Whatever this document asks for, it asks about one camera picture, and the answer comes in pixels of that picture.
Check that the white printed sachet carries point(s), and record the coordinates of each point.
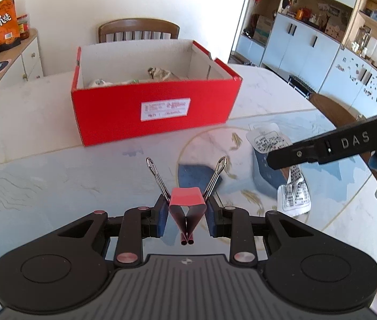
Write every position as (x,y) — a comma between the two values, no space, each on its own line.
(293,197)

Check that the orange snack bag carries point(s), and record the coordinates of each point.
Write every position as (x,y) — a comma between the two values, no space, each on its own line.
(9,29)

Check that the red lid sauce jar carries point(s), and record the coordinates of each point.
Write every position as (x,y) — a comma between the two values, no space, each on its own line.
(23,24)

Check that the brown wooden chair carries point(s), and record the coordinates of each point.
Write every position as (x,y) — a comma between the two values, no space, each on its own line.
(145,27)
(333,111)

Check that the brown foil snack packet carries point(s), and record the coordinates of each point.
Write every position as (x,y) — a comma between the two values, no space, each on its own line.
(161,75)

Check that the white storage wall cabinet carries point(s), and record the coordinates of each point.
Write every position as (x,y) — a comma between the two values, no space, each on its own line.
(328,46)

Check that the white sideboard cabinet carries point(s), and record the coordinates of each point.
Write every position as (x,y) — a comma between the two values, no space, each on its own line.
(24,62)

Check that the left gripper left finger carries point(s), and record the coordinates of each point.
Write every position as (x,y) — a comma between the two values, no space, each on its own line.
(137,224)

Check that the red binder clip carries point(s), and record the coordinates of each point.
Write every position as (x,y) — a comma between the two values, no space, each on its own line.
(187,205)

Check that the red cardboard shoe box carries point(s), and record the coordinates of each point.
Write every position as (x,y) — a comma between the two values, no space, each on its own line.
(204,94)

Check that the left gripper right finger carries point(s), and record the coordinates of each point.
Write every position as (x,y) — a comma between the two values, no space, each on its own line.
(233,223)

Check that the white computer mouse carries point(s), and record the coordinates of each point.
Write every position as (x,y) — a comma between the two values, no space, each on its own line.
(99,83)

